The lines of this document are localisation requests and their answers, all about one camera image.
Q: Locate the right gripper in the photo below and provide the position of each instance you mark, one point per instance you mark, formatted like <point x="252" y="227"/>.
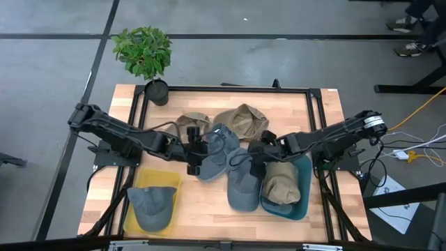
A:
<point x="266" y="150"/>

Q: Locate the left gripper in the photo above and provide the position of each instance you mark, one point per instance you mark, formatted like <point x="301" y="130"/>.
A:
<point x="195" y="151"/>

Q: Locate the blue-grey baseball cap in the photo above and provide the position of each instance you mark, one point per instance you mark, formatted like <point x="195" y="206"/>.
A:
<point x="242" y="191"/>
<point x="219" y="160"/>
<point x="153" y="209"/>

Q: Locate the tan baseball cap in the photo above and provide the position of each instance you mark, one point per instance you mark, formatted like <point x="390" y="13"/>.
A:
<point x="195" y="120"/>
<point x="244" y="120"/>
<point x="280" y="184"/>

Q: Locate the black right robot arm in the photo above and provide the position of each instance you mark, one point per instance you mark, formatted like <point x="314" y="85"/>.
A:
<point x="331" y="134"/>

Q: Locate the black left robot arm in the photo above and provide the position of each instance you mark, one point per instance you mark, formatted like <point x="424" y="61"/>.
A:
<point x="115" y="130"/>

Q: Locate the yellow plastic bin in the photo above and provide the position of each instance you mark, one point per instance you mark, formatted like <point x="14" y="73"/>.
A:
<point x="153" y="176"/>

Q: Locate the teal plastic bin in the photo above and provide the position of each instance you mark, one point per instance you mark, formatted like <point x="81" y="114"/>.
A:
<point x="305" y="188"/>

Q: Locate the potted green plant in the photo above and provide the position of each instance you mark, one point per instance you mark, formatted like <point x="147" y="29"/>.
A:
<point x="143" y="52"/>

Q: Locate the black rig beam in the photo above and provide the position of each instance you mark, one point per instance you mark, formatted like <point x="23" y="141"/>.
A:
<point x="400" y="198"/>

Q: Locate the white paper sheet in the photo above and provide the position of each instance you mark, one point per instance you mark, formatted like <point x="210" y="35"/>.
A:
<point x="393" y="216"/>

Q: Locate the black desk leg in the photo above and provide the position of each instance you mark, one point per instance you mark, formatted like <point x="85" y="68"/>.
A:
<point x="400" y="89"/>

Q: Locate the person's shoe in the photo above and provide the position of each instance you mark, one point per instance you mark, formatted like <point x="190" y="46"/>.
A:
<point x="411" y="49"/>
<point x="400" y="24"/>

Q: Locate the black horizontal rig bar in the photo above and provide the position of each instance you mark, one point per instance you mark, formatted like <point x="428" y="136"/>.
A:
<point x="42" y="245"/>

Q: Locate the black furniture foot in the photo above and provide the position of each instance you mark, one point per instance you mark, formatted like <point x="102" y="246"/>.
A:
<point x="10" y="159"/>

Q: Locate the person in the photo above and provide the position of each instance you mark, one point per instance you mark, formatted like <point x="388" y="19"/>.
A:
<point x="435" y="31"/>

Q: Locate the black aluminium table frame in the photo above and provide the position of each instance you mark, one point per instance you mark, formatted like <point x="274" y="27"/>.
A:
<point x="188" y="89"/>

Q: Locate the black mount bracket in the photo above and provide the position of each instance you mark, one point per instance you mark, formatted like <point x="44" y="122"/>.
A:
<point x="276" y="83"/>

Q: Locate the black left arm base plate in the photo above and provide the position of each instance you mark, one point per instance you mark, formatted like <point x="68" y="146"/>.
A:
<point x="111" y="162"/>

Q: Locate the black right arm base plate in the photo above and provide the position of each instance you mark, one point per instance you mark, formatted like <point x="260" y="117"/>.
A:
<point x="352" y="165"/>

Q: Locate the silver bracket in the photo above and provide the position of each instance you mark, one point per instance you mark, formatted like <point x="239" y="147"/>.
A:
<point x="127" y="244"/>
<point x="322" y="247"/>

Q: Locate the black rig post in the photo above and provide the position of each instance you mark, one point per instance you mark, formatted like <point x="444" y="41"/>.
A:
<point x="437" y="226"/>

